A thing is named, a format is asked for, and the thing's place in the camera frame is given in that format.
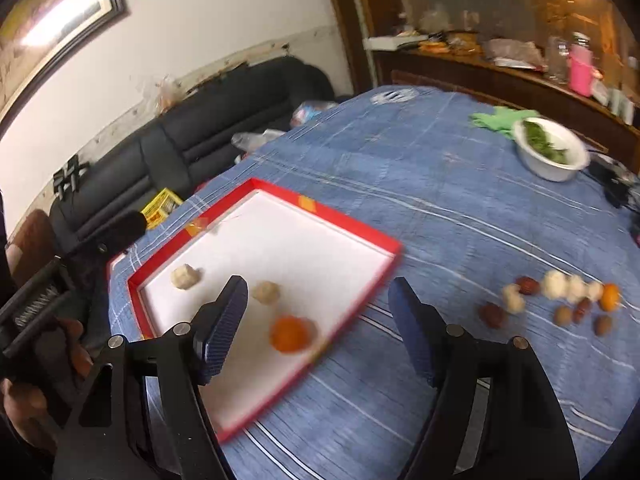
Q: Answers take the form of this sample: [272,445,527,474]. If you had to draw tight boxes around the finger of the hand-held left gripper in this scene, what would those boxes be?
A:
[65,210,147,261]

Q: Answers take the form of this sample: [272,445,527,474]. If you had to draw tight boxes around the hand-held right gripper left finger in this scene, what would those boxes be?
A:
[52,275,249,480]

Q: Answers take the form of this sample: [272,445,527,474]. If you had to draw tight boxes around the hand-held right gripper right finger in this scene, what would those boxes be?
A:
[387,276,581,480]

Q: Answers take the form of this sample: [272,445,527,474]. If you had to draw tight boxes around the orange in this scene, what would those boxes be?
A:
[269,315,317,355]
[599,283,622,312]

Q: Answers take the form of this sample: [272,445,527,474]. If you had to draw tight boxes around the red tray box white inside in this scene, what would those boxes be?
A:
[107,177,405,443]

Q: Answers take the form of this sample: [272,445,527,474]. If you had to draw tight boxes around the cream round pastry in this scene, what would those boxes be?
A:
[501,284,527,314]

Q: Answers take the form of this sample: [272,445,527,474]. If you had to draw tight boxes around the round crumbly pastry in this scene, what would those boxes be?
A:
[542,270,569,302]

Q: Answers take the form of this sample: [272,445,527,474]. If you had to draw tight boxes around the person's left hand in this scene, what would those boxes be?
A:
[0,317,96,448]

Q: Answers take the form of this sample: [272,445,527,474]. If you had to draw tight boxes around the yellow printed packet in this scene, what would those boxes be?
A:
[140,187,185,226]

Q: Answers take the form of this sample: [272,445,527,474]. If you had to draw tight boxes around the beige round pastry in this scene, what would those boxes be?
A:
[250,280,281,306]

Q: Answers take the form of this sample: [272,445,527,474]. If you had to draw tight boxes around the large beige pastry block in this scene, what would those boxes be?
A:
[170,263,202,291]

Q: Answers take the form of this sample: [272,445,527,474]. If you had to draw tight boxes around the black white patterned object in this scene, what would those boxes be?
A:
[52,155,91,196]

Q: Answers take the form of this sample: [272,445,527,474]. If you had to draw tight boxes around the black leather sofa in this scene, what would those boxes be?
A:
[47,55,353,266]

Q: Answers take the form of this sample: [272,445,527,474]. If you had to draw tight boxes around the blue plaid tablecloth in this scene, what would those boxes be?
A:
[107,85,640,480]

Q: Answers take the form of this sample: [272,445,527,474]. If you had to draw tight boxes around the crumpled clear bag red contents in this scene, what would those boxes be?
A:
[142,75,188,113]

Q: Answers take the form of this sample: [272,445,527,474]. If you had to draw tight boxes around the clear plastic bag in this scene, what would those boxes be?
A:
[231,129,288,153]

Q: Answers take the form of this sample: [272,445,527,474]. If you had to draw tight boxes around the blue white plastic bag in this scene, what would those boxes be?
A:
[291,100,341,128]

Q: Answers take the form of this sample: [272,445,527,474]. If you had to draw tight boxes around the white bowl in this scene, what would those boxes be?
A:
[511,116,592,183]

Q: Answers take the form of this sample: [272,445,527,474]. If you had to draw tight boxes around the green cloth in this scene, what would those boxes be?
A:
[468,106,541,142]

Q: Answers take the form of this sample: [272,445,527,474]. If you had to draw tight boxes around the green leafy vegetables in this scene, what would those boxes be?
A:
[522,119,571,165]

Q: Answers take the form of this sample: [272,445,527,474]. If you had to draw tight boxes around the wooden sideboard cabinet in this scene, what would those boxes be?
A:
[320,0,640,171]

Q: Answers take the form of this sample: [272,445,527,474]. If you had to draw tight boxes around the white flat box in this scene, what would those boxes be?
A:
[364,34,431,52]

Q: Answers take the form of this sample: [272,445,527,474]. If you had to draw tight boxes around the pink cup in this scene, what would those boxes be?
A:
[568,44,596,97]

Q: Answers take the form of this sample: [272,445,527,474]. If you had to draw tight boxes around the white small cups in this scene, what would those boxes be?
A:
[592,80,637,126]

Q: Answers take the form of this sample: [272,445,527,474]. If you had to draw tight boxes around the glass jar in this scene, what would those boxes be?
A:
[545,36,571,81]

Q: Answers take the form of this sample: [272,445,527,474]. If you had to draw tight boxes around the framed wall picture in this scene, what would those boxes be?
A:
[0,0,127,128]

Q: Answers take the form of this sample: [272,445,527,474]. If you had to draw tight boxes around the black device with cable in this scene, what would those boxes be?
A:
[587,152,640,208]

